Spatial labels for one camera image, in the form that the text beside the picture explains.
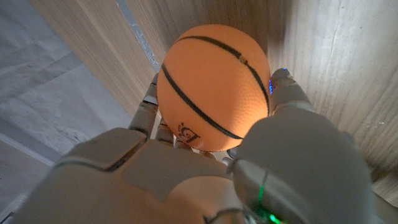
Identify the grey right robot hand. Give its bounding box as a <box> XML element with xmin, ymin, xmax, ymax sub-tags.
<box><xmin>9</xmin><ymin>67</ymin><xmax>398</xmax><ymax>224</ymax></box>

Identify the orange mini basketball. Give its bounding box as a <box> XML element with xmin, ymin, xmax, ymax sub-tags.
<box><xmin>156</xmin><ymin>24</ymin><xmax>272</xmax><ymax>152</ymax></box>

